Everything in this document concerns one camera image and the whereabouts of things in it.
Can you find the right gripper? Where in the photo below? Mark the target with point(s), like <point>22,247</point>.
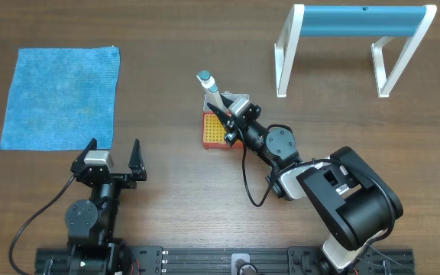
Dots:
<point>244,120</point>

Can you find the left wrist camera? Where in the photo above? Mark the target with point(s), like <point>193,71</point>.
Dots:
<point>98,158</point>

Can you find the red and yellow tip box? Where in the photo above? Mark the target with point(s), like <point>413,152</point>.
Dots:
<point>214,131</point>

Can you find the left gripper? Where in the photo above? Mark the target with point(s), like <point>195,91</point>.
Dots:
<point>101,179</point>

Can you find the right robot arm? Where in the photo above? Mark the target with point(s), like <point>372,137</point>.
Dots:
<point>357,214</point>

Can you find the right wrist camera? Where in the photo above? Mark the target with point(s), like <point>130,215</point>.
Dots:
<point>240,105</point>

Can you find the mounting rail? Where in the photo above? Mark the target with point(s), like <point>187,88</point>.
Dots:
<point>204,259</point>

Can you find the white and blue stand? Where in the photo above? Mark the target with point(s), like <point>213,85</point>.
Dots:
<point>357,21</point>

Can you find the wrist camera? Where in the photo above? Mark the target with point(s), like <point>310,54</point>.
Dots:
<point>98,158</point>
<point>240,105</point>

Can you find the blue cloth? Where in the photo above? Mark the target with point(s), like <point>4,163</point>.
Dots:
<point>59,95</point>

